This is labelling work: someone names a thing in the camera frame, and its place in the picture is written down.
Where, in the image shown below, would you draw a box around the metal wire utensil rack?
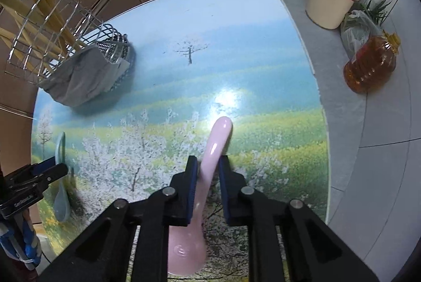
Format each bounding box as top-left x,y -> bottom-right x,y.
3,0 -> 135,92

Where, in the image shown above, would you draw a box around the grey cloth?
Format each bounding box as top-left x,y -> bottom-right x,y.
39,47 -> 132,108

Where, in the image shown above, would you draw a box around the green onions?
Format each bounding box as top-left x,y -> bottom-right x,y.
357,0 -> 393,28

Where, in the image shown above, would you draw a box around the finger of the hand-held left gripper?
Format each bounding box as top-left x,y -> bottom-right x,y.
31,156 -> 57,178
34,163 -> 69,187

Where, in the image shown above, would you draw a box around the light blue ceramic spoon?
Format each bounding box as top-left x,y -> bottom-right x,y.
53,132 -> 71,223

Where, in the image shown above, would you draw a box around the amber cooking oil bottle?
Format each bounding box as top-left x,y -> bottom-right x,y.
343,30 -> 401,94

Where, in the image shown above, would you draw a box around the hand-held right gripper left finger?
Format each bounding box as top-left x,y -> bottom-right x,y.
38,155 -> 199,282

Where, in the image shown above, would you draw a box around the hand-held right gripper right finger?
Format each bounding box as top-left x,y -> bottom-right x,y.
218,154 -> 382,282

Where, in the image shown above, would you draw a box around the clear plastic bag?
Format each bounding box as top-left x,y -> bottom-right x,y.
340,9 -> 384,59

